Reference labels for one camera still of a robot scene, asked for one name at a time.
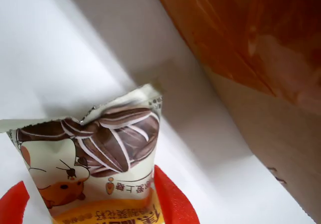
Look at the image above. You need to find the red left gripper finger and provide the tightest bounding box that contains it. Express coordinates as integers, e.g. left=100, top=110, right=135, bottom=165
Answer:
left=0, top=181, right=31, bottom=224

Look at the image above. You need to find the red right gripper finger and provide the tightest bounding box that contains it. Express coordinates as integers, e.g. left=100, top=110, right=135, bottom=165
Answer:
left=150, top=164, right=202, bottom=224

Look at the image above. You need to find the yellow green snack packet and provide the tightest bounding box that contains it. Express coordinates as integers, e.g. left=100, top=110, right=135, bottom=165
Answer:
left=0, top=83, right=164, bottom=224

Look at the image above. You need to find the open cardboard box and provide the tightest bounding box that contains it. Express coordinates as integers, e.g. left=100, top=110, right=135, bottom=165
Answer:
left=149, top=0, right=321, bottom=224

